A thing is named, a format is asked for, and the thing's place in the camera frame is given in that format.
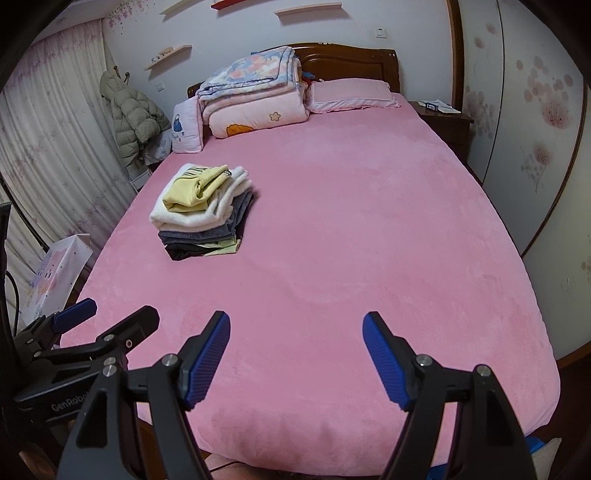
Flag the yellow knit sweater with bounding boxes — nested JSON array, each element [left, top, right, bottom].
[[161, 165, 232, 213]]

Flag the wooden wall shelf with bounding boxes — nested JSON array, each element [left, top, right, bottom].
[[144, 45, 193, 71], [274, 1, 343, 16]]

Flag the white cloth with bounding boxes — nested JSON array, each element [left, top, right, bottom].
[[531, 438, 563, 480]]

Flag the green puffer jacket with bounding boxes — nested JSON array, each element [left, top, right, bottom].
[[99, 69, 171, 169]]

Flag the pale yellow folded garment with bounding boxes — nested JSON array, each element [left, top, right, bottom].
[[198, 235, 243, 257]]

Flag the pale floral curtain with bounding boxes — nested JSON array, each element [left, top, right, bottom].
[[0, 23, 139, 296]]

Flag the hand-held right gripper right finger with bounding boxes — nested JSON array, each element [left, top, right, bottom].
[[361, 311, 536, 480]]

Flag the white storage box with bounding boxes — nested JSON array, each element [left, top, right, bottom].
[[127, 166, 153, 193]]

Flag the floral wardrobe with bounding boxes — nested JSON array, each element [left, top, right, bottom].
[[445, 0, 591, 365]]

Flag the wooden headboard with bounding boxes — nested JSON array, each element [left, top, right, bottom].
[[187, 42, 402, 139]]

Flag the floral folded quilt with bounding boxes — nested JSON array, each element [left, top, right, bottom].
[[196, 45, 310, 139]]

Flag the white folded sweater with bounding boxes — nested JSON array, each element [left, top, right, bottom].
[[148, 163, 254, 232]]

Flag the pink pillow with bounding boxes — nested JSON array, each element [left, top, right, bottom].
[[305, 78, 403, 114]]

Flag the white gift bag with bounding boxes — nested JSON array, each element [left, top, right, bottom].
[[21, 234, 93, 333]]

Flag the grey folded jeans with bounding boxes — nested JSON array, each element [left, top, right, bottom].
[[158, 191, 256, 247]]

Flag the black stand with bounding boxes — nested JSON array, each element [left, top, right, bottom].
[[0, 200, 22, 334]]

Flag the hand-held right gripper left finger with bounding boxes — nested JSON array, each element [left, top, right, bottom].
[[55, 310, 232, 480]]

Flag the black folded garment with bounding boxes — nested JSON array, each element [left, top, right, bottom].
[[164, 240, 218, 263]]

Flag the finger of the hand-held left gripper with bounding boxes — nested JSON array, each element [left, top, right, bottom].
[[14, 298, 98, 352], [34, 305, 160, 370]]

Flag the white cushion with blue print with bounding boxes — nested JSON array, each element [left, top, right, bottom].
[[171, 98, 205, 154]]

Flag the pink bed blanket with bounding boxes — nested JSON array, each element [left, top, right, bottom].
[[60, 90, 561, 476]]

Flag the wooden nightstand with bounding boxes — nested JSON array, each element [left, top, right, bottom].
[[409, 99, 475, 163]]

